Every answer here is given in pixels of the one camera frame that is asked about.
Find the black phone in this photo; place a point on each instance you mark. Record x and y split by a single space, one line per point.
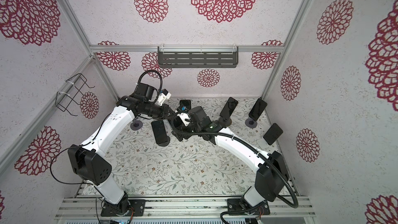
185 105
273 134
258 108
229 108
159 130

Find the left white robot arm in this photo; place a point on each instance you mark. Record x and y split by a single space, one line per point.
88 159

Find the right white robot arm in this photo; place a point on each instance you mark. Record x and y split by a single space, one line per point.
272 178

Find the grey stand with wood-rim base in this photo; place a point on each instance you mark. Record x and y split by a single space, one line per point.
225 122

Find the far left grey stand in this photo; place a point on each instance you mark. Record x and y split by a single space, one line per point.
136 125

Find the dark grey round stand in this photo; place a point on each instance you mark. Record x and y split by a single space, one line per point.
165 142

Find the purple round phone stand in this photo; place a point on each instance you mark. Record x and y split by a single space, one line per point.
251 123

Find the white phone stand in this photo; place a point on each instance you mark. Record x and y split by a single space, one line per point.
263 145

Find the black phone on white stand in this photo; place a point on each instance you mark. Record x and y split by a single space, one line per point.
273 134

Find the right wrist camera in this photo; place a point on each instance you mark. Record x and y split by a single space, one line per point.
183 115

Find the grey wall shelf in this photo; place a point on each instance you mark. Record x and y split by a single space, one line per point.
174 57

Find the black wire wall rack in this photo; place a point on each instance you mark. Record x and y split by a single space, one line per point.
65 98

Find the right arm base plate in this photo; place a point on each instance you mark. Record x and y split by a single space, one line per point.
241 207

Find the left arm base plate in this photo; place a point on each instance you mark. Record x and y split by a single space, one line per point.
130 207

